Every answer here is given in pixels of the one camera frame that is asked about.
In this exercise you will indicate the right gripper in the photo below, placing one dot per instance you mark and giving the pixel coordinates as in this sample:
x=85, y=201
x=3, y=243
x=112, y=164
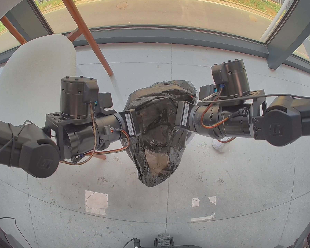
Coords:
x=230, y=125

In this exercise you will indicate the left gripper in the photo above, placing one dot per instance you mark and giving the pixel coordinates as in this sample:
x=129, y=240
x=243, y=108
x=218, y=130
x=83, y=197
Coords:
x=106, y=130

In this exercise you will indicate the white paper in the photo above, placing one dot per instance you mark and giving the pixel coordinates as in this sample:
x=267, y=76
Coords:
x=221, y=146

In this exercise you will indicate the black plastic bag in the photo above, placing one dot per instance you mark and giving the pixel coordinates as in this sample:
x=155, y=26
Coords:
x=157, y=112

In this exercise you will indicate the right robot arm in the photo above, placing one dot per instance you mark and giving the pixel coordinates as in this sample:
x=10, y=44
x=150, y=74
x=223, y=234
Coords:
x=286, y=123

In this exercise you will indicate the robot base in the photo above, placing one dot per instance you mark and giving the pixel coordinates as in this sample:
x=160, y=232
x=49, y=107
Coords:
x=164, y=240

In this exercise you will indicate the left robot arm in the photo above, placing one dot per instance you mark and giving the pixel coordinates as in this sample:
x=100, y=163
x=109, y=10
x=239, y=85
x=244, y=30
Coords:
x=38, y=148

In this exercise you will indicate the grey trash bin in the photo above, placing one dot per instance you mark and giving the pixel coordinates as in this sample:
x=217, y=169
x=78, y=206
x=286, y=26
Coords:
x=190, y=139

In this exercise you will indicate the white cushioned wooden chair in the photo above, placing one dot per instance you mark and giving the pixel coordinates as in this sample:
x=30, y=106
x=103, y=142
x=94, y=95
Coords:
x=28, y=68

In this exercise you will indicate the window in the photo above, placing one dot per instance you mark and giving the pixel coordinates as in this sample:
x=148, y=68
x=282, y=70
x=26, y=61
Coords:
x=170, y=12

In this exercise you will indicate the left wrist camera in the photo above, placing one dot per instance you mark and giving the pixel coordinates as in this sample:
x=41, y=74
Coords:
x=105, y=101

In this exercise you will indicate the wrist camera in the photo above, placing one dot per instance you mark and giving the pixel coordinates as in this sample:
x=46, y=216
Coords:
x=206, y=92
x=105, y=101

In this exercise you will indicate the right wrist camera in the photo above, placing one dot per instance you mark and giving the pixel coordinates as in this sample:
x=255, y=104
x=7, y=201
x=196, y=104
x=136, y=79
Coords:
x=206, y=92

